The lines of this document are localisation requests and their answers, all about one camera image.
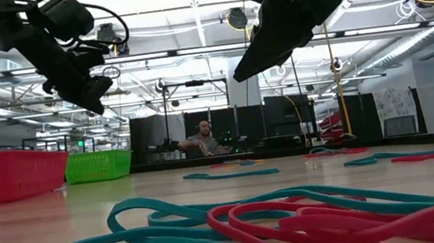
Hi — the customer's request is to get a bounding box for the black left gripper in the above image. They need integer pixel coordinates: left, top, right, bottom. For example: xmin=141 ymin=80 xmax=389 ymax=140
xmin=0 ymin=9 xmax=121 ymax=127

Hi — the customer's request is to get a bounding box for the person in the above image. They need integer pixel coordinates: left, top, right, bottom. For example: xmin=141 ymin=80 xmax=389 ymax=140
xmin=174 ymin=116 xmax=234 ymax=161

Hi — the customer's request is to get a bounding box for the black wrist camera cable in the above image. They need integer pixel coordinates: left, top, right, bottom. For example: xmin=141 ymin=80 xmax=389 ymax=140
xmin=82 ymin=0 xmax=132 ymax=51

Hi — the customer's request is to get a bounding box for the red plastic basket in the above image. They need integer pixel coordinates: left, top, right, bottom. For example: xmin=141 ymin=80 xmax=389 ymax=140
xmin=0 ymin=141 xmax=75 ymax=205

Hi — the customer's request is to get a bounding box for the black hanging cable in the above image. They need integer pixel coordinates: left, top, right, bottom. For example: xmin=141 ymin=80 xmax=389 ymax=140
xmin=289 ymin=53 xmax=312 ymax=147

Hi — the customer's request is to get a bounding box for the red rack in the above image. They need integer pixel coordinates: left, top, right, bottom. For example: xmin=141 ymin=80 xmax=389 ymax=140
xmin=317 ymin=111 xmax=346 ymax=142

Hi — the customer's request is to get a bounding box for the white patterned curtain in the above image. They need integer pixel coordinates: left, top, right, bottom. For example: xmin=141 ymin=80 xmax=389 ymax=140
xmin=371 ymin=85 xmax=421 ymax=140

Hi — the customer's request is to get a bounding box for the black metal table frame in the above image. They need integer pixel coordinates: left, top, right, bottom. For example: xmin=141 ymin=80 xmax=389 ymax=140
xmin=129 ymin=125 xmax=434 ymax=189

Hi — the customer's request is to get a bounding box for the white building pillar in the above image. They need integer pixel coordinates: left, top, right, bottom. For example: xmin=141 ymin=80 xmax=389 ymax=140
xmin=224 ymin=52 xmax=263 ymax=111

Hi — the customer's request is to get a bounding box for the yellow hanging cable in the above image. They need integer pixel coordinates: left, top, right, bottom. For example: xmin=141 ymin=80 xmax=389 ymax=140
xmin=321 ymin=21 xmax=355 ymax=138

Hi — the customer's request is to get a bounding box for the black partition wall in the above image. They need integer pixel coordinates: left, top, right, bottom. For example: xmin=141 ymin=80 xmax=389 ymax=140
xmin=127 ymin=91 xmax=321 ymax=168

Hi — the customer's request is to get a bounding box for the black frame stand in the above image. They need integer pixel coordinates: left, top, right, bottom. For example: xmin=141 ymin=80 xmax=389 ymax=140
xmin=159 ymin=75 xmax=237 ymax=154

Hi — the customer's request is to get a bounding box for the green plastic basket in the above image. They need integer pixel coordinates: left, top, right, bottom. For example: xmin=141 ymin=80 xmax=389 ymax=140
xmin=62 ymin=146 xmax=136 ymax=186

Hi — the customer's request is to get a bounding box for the grey office chair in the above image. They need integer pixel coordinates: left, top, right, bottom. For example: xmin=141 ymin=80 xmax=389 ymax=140
xmin=382 ymin=113 xmax=418 ymax=139

